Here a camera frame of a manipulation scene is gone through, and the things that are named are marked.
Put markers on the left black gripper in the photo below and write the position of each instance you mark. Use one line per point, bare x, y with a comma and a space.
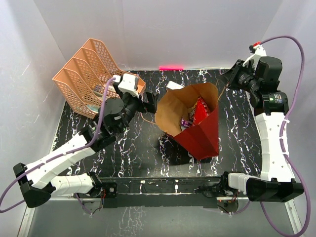
150, 106

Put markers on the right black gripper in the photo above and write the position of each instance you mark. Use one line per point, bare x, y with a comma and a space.
238, 69

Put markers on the red candy bag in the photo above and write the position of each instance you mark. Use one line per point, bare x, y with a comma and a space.
199, 111

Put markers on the red brown paper bag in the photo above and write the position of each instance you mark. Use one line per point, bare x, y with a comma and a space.
201, 139

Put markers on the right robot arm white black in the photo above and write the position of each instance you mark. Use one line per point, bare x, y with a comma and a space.
276, 182

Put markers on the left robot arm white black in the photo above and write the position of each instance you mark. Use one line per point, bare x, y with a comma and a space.
41, 180

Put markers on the small white red box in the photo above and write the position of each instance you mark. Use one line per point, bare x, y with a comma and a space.
173, 86

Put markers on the blue white item in organizer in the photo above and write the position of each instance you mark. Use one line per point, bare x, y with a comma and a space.
93, 108

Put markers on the pink plastic file organizer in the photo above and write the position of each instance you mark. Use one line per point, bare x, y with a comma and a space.
83, 78

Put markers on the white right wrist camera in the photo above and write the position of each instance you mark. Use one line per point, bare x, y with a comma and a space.
257, 51

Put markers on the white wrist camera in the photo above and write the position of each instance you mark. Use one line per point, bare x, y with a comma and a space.
127, 83
257, 51

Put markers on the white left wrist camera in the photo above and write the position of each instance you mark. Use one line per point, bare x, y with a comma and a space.
127, 83

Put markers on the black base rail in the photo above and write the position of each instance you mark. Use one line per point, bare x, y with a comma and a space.
163, 192

